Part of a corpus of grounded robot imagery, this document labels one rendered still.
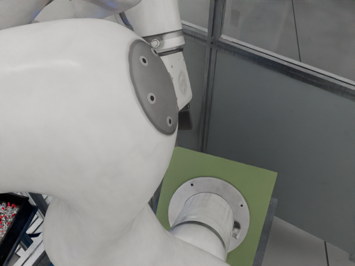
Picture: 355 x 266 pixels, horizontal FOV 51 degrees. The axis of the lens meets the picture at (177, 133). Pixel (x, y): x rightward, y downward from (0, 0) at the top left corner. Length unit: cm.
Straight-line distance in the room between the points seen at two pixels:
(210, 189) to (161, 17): 41
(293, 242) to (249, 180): 120
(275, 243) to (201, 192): 118
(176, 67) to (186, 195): 34
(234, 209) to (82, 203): 66
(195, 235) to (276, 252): 136
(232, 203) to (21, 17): 66
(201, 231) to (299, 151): 93
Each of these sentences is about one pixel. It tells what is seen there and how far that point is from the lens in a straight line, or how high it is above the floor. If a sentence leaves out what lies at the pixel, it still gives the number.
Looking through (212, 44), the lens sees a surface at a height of 97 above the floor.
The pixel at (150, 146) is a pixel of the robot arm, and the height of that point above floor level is 165.
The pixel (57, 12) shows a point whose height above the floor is 97.
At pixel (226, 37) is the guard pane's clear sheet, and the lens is 131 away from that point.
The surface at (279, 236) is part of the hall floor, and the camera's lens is 202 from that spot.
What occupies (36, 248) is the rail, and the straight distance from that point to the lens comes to 108.
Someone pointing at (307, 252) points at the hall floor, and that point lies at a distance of 203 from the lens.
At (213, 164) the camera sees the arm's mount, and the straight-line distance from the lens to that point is 85.
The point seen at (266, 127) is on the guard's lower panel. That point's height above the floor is 67.
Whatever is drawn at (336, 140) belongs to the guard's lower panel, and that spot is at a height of 75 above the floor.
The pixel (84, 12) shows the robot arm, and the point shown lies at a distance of 57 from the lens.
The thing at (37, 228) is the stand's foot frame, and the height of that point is 7.
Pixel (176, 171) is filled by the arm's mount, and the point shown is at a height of 107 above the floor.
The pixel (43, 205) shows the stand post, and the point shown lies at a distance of 188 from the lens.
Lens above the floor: 181
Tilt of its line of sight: 52 degrees down
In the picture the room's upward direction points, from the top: straight up
